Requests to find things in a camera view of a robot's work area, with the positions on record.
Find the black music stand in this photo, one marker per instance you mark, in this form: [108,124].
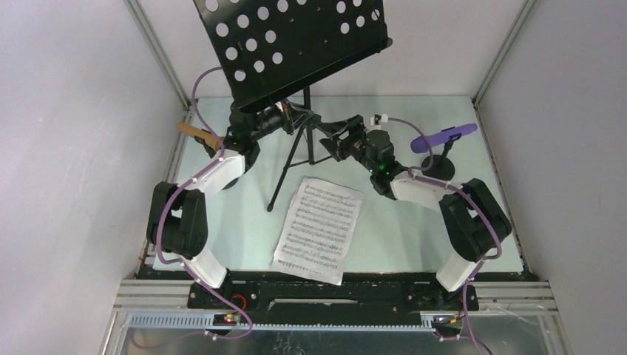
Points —
[269,50]

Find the gold microphone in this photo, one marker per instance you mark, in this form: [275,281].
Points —
[201,136]

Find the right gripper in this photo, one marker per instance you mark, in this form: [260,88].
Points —
[339,149]

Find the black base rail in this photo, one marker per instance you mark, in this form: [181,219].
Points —
[366,300]

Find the sheet music page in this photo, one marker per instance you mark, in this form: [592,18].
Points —
[317,232]

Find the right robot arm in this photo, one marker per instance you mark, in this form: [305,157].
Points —
[476,224]

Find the black right microphone stand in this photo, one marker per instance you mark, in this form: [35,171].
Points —
[440,166]

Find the purple microphone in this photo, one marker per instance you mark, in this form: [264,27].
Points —
[421,144]

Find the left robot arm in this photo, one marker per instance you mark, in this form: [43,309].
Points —
[177,224]

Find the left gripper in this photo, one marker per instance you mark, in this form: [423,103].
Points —
[293,116]

